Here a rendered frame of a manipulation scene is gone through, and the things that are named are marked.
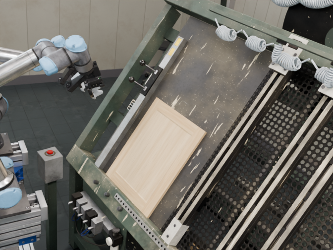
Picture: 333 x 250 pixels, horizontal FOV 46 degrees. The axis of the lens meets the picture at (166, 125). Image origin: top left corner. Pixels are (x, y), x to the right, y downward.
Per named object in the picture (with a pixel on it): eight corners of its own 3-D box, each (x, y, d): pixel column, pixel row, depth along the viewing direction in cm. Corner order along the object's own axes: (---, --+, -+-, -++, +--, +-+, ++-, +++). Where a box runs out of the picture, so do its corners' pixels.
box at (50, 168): (37, 173, 257) (36, 151, 248) (55, 168, 264) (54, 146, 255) (45, 184, 249) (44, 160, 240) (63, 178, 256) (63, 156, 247)
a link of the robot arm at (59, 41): (49, 37, 214) (64, 32, 213) (59, 54, 222) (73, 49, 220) (47, 44, 208) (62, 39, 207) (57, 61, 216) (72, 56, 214)
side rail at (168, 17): (86, 148, 272) (74, 143, 264) (175, 12, 264) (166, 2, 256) (90, 152, 268) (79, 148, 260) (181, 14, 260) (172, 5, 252)
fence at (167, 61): (98, 165, 252) (94, 163, 249) (182, 38, 245) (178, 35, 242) (102, 169, 248) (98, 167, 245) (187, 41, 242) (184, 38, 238)
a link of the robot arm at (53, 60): (42, 69, 163) (66, 57, 165) (49, 80, 155) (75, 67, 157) (33, 53, 158) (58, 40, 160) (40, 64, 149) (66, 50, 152)
